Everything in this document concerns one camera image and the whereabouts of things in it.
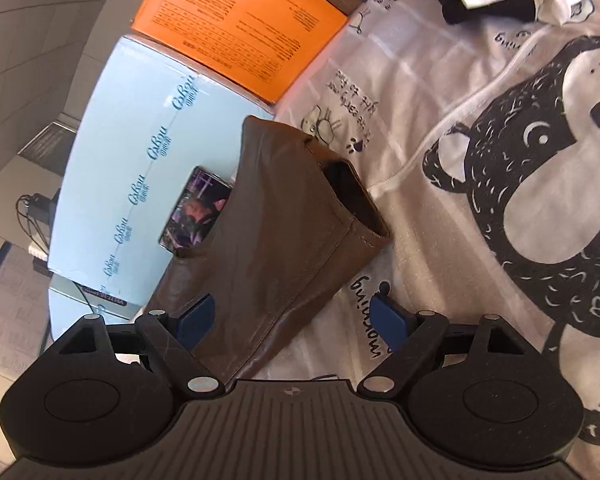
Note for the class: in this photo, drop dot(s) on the printed bear bed sheet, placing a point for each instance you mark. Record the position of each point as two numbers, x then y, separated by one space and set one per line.
480 170

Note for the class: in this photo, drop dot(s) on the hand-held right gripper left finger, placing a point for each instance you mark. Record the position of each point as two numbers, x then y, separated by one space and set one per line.
196 316

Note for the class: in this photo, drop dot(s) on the light blue cardboard box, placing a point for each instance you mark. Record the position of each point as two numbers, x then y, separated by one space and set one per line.
145 150

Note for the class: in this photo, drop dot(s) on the orange cardboard box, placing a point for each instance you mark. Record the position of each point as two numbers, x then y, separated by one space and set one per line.
240 25

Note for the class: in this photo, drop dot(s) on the smartphone with lit screen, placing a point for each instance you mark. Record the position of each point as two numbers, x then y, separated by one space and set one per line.
195 212

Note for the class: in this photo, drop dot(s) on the brown leather bag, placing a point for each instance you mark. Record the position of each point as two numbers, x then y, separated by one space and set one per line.
280 240

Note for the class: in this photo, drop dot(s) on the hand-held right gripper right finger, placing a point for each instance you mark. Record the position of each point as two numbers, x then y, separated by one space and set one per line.
389 316

